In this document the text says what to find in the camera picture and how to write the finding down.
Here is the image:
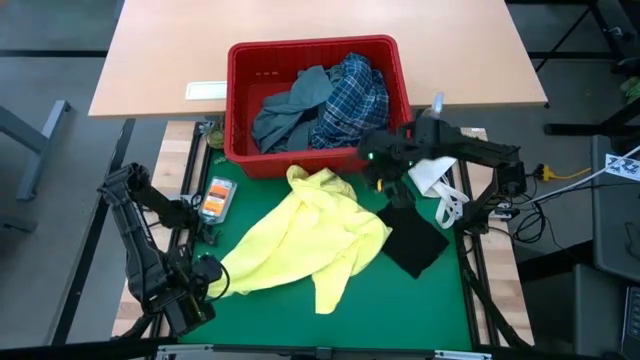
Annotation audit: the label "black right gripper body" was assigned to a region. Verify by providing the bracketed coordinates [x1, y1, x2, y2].
[373, 164, 419, 209]

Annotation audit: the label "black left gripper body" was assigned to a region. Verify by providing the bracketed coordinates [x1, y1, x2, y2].
[164, 279, 217, 337]

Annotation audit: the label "black cloth garment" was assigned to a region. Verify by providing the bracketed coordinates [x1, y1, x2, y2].
[375, 202, 451, 280]

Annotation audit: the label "yellow shirt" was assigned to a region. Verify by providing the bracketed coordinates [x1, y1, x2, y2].
[207, 164, 394, 316]

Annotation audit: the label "red plastic laundry bin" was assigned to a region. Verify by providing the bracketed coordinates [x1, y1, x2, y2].
[223, 34, 416, 180]

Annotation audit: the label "white tote bag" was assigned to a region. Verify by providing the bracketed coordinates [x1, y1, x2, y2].
[407, 156, 471, 230]

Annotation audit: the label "clear plastic spray bottle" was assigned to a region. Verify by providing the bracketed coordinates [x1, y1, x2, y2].
[424, 91, 446, 121]

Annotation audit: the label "blue plaid shirt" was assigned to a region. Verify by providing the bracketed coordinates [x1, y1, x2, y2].
[309, 52, 391, 150]

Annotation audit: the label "orange-labelled clear plastic package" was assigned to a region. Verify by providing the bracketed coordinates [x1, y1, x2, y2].
[198, 175, 238, 225]

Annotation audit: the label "green table mat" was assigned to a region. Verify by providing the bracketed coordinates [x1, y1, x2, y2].
[178, 149, 474, 351]

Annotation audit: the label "grey-blue garment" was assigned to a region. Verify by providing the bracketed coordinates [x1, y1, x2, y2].
[251, 64, 335, 155]

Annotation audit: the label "yellow power plug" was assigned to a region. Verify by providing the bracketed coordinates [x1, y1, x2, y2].
[537, 163, 591, 184]

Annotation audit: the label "small potted plant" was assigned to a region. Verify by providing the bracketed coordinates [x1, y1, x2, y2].
[198, 119, 226, 151]

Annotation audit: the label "black metal desk base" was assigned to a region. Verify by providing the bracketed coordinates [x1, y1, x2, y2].
[529, 0, 640, 137]

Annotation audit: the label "white rectangular label plate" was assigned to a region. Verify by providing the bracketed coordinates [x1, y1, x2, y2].
[185, 80, 229, 101]

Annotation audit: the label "grey plastic case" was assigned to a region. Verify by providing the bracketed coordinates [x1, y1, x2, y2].
[592, 134, 640, 284]

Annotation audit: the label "black-and-white printed marker tag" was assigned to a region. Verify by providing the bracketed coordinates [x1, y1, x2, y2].
[604, 153, 640, 182]

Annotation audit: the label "grey metal table leg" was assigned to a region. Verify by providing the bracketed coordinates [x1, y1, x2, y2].
[0, 99, 74, 202]

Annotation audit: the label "person's foot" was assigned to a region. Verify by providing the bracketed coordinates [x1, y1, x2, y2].
[619, 74, 640, 101]

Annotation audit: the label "light wooden table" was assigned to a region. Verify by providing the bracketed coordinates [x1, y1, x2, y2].
[88, 0, 549, 120]

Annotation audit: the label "black keyboard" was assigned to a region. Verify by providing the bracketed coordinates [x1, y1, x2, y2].
[619, 285, 640, 359]

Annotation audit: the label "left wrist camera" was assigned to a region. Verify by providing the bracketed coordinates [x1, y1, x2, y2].
[192, 255, 225, 285]

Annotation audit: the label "black cable sleeve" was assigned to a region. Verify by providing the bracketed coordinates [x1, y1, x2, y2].
[459, 244, 531, 349]

